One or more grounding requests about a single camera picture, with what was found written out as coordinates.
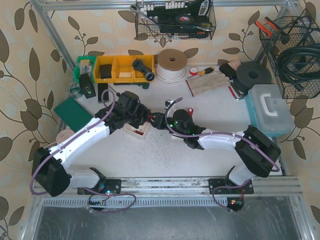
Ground white tray of springs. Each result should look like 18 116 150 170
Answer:
124 122 151 140

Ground beige work glove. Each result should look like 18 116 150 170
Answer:
186 71 231 97

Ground white peg base plate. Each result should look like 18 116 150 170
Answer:
169 132 183 140

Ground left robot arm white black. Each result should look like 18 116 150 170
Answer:
29 91 151 197

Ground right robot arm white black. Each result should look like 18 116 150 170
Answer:
148 109 281 186

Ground black ribbed block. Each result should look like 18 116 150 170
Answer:
97 83 109 104

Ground yellow storage bin row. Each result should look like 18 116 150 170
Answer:
93 54 155 84

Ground black pipe fitting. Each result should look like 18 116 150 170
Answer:
132 59 155 82

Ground black green device box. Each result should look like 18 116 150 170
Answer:
79 73 96 99

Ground red tape roll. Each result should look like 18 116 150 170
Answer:
189 66 198 76

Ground orange black screwdriver right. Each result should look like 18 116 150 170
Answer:
187 67 215 79

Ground glass jar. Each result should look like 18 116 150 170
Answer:
68 81 83 99

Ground green storage bin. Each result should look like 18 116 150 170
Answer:
73 56 97 83

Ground black sanding block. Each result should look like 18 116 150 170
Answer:
219 63 237 80

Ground black filament spool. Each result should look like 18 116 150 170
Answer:
232 61 272 94

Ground teal clear toolbox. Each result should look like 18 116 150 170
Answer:
245 84 295 137

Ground white cable spool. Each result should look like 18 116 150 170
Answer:
156 48 188 84

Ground red handled hex key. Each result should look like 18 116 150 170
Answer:
228 82 246 102

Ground wire basket top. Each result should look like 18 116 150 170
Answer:
129 0 216 42

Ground wire basket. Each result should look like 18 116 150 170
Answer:
259 15 320 99
129 0 216 42

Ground coiled black hose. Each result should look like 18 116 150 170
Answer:
276 43 320 86

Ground orange handled pliers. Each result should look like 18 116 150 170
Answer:
254 16 280 38

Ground wire basket right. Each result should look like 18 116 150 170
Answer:
259 15 320 99

